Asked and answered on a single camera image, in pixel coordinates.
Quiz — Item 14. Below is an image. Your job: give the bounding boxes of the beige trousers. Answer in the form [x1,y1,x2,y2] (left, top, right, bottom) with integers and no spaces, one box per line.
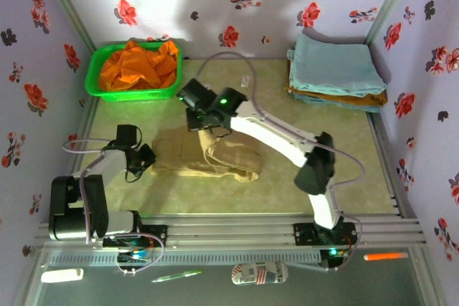
[149,127,262,183]

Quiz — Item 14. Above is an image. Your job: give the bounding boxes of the crumpled orange trousers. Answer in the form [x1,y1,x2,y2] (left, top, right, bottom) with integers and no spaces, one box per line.
[98,39,180,92]

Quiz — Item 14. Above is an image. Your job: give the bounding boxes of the folded light blue trousers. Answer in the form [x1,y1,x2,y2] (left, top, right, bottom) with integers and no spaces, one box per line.
[286,33,387,98]

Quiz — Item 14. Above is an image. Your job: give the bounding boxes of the green plastic basket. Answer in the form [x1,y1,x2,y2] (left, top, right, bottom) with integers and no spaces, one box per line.
[84,41,184,102]

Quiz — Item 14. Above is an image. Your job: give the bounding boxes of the green pen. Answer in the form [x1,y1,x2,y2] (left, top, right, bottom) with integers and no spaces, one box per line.
[151,269,202,283]

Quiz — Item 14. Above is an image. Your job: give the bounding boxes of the patterned pencil case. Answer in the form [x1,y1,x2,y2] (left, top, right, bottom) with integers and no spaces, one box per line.
[231,262,290,285]

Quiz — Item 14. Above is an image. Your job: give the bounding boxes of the orange marker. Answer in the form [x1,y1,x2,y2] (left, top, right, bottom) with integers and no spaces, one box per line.
[363,252,409,262]

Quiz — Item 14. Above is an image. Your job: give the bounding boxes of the grey right arm cable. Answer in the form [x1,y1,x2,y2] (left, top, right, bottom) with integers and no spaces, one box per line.
[196,51,365,273]

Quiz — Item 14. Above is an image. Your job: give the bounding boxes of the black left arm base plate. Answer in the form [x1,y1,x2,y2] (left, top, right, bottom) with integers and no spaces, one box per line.
[103,224,169,249]

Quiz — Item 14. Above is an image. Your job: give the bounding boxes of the aluminium frame rail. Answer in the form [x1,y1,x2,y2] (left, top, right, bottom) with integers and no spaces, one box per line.
[35,212,427,249]

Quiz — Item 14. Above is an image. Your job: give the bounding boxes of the grey slotted cable duct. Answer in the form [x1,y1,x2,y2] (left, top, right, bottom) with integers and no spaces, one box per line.
[48,250,322,267]

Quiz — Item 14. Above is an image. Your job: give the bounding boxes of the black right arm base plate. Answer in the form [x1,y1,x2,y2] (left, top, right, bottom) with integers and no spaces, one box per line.
[293,222,359,248]

